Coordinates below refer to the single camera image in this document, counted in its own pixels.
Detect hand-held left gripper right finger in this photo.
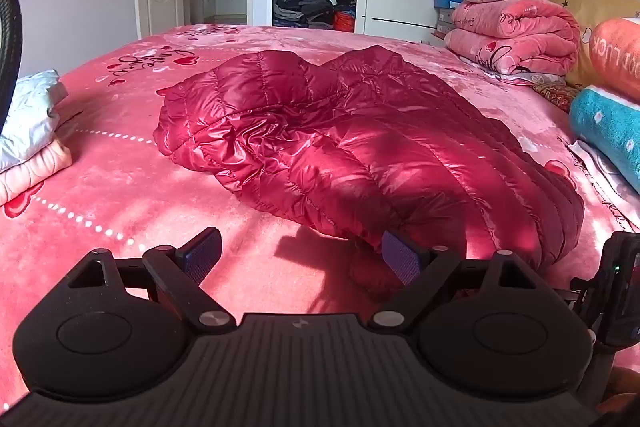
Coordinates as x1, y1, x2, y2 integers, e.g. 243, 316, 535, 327
367, 231, 541, 333

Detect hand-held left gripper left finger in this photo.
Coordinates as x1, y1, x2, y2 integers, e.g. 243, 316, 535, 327
67, 227, 238, 334

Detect red puffer jacket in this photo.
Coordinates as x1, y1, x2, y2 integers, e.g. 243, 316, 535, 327
152, 46, 586, 303

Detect pile of dark clothes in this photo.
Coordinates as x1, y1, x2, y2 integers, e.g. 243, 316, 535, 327
273, 0, 357, 32

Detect pink heart print bed blanket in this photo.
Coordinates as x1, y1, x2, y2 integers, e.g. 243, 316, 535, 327
0, 24, 640, 413

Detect white printed sheet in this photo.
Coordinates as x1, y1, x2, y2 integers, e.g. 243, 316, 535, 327
567, 139, 640, 228

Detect teal bolster pillow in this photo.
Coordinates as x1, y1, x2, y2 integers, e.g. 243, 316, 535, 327
569, 86, 640, 195

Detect pale pink folded jacket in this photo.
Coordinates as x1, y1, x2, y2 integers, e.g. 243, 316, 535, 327
0, 139, 73, 206

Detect red patterned cloth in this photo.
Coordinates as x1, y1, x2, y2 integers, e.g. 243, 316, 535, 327
530, 79, 581, 112

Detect light blue folded jacket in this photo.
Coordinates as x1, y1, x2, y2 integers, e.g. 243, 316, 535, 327
0, 69, 68, 172

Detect orange bolster pillow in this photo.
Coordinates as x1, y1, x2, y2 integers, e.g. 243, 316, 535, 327
589, 18, 640, 104

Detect stack of blue shoe boxes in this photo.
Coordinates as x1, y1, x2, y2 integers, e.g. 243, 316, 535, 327
432, 0, 463, 35

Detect folded pink quilt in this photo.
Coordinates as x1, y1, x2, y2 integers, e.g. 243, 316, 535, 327
444, 0, 581, 76

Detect white kitchen cabinet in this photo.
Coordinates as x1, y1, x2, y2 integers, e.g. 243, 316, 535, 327
202, 0, 248, 20

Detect yellow star print headboard cover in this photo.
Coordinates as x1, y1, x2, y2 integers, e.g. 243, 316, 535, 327
545, 0, 640, 90

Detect black cable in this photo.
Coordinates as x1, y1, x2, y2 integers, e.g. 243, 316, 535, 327
0, 0, 23, 140

